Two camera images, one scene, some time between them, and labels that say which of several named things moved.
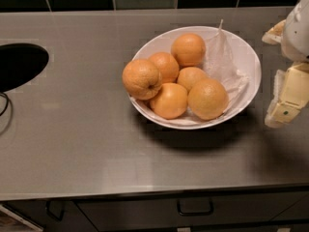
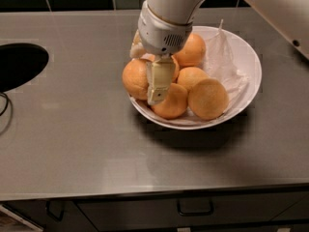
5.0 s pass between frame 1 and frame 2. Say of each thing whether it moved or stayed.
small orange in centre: stayed
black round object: stayed
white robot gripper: moved
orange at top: stayed
